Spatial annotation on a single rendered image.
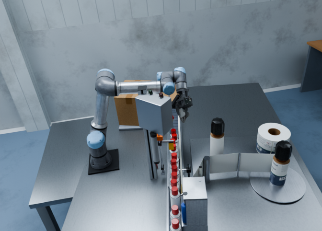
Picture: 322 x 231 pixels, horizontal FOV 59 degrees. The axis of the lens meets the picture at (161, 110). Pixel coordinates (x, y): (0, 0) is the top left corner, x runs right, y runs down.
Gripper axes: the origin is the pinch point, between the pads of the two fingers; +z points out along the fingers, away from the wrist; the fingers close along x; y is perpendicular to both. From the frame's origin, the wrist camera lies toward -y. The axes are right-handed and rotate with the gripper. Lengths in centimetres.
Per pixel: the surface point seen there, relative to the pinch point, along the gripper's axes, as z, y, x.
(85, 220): 55, -30, -54
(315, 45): -118, -19, 252
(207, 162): 27.9, 17.2, 1.2
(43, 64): -118, -215, -39
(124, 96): -30, -51, -14
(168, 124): 7.9, 20.5, -27.1
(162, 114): 3.9, 26.0, -34.3
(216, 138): 13.4, 13.1, 15.3
